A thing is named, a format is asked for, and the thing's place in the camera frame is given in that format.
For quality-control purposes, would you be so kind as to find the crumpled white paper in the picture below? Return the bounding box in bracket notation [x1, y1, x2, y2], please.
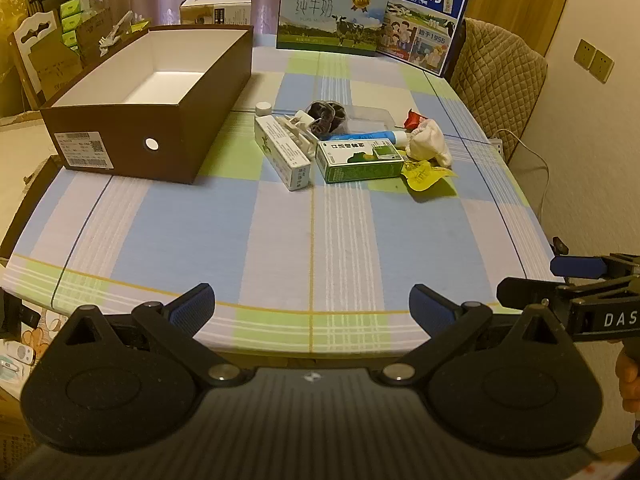
[98, 10, 152, 57]

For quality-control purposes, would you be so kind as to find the person's right hand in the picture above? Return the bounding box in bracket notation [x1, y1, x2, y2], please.
[616, 347, 640, 414]

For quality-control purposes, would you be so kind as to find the dark brown hair claw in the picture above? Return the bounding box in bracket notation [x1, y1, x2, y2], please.
[306, 101, 347, 139]

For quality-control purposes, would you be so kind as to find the green and white medicine box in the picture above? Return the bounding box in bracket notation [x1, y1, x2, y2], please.
[316, 138, 405, 184]

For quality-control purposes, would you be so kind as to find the blue and white tube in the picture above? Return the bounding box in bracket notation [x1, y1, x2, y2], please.
[326, 129, 402, 144]

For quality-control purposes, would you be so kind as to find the yellow plastic bag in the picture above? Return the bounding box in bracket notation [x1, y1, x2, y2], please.
[0, 0, 40, 117]

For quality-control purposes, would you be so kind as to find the beige wall socket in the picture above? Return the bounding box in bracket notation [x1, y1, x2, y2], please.
[591, 49, 616, 84]
[572, 38, 597, 69]

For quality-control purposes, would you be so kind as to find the stack of green tissue packets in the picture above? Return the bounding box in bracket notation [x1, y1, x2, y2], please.
[59, 0, 87, 57]

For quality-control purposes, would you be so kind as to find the chair with quilted cover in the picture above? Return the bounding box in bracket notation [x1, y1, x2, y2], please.
[449, 17, 549, 164]

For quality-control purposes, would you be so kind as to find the plain cardboard box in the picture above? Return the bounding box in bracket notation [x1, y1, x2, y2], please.
[75, 7, 115, 69]

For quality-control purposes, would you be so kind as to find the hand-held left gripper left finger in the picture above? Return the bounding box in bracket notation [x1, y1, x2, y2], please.
[59, 282, 256, 389]

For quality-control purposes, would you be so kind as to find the light blue milk carton box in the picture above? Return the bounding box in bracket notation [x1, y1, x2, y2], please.
[276, 0, 392, 59]

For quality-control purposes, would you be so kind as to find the dark blue milk carton box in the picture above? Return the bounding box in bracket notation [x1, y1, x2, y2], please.
[376, 0, 472, 79]

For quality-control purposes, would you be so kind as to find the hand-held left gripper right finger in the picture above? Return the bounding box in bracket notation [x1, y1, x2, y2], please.
[371, 283, 572, 389]

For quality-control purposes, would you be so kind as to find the cardboard box with white cutout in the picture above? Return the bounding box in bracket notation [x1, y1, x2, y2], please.
[12, 10, 85, 112]

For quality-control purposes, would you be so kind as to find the long white medicine box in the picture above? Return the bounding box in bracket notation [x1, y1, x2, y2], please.
[254, 116, 311, 191]

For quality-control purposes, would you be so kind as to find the white cloth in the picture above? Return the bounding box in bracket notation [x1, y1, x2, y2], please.
[404, 117, 454, 167]

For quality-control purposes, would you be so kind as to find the white cable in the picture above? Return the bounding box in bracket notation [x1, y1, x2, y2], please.
[492, 128, 551, 222]

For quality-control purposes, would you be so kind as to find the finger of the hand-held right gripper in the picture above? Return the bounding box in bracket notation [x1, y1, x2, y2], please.
[496, 276, 574, 312]
[550, 255, 609, 279]

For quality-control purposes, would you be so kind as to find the white appliance box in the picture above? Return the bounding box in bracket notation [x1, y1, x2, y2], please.
[180, 0, 253, 26]

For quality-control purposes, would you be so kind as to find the clear plastic tray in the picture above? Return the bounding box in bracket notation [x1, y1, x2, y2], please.
[344, 104, 395, 136]

